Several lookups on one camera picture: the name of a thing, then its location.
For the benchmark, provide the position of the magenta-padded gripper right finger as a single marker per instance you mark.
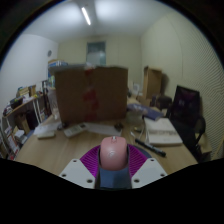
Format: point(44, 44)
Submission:
point(148, 171)

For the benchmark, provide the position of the long ceiling light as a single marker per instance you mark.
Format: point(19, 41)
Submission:
point(86, 15)

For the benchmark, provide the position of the white remote control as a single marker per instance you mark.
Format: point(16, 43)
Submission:
point(75, 130)

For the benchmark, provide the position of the black marker pen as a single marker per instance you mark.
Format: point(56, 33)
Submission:
point(150, 147)

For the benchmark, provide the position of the white and blue shelf unit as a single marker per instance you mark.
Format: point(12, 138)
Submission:
point(55, 63)

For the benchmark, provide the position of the wooden side desk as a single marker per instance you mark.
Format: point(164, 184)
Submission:
point(23, 105)

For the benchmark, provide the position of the small wall window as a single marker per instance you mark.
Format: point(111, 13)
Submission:
point(96, 53)

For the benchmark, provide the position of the white open book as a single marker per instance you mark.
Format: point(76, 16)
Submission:
point(163, 131)

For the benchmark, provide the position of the blue mouse pad with wrist rest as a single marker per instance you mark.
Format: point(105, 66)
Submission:
point(113, 179)

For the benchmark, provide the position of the dark bag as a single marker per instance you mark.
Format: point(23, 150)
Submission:
point(162, 101)

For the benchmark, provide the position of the small black object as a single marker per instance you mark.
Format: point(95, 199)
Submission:
point(60, 126)

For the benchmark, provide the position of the small dark brown object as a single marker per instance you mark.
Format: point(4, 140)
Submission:
point(118, 126)

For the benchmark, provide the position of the narrow brown cardboard box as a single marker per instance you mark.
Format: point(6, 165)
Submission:
point(153, 81)

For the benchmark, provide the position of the round wall clock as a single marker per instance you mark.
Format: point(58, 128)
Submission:
point(49, 53)

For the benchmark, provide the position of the black office chair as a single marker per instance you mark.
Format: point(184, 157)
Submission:
point(185, 105)

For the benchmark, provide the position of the pink computer mouse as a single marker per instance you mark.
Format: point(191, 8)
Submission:
point(113, 153)

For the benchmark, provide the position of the blue book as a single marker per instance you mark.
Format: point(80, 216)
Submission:
point(150, 113)

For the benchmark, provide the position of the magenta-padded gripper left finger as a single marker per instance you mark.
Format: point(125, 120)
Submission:
point(76, 171)

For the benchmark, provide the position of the large brown cardboard box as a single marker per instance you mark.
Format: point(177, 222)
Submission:
point(73, 95)

